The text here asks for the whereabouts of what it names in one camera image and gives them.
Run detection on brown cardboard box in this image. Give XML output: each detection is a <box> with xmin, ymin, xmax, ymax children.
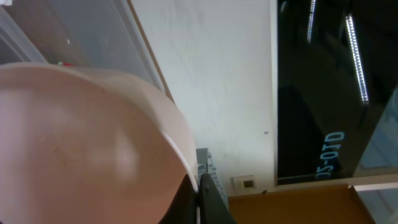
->
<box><xmin>228</xmin><ymin>185</ymin><xmax>376</xmax><ymax>224</ymax></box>

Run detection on pink bowl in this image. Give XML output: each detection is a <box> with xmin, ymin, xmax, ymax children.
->
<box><xmin>1</xmin><ymin>62</ymin><xmax>198</xmax><ymax>223</ymax></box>

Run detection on wall socket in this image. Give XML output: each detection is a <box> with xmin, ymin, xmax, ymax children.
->
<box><xmin>231</xmin><ymin>175</ymin><xmax>256</xmax><ymax>190</ymax></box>

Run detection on red snack wrapper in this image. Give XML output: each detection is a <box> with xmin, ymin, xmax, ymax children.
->
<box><xmin>57</xmin><ymin>62</ymin><xmax>74</xmax><ymax>67</ymax></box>

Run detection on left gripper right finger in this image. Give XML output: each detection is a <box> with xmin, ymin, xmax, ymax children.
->
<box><xmin>198</xmin><ymin>173</ymin><xmax>236</xmax><ymax>224</ymax></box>

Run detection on black window pane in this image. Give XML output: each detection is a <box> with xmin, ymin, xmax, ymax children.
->
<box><xmin>277</xmin><ymin>0</ymin><xmax>397</xmax><ymax>185</ymax></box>

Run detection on grey dishwasher rack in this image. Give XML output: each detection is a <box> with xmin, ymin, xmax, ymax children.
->
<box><xmin>197</xmin><ymin>148</ymin><xmax>229</xmax><ymax>209</ymax></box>

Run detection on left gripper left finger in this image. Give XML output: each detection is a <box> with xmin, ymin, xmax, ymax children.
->
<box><xmin>159</xmin><ymin>175</ymin><xmax>197</xmax><ymax>224</ymax></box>

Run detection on clear plastic bin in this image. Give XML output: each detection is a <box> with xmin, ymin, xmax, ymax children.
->
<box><xmin>1</xmin><ymin>0</ymin><xmax>165</xmax><ymax>91</ymax></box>

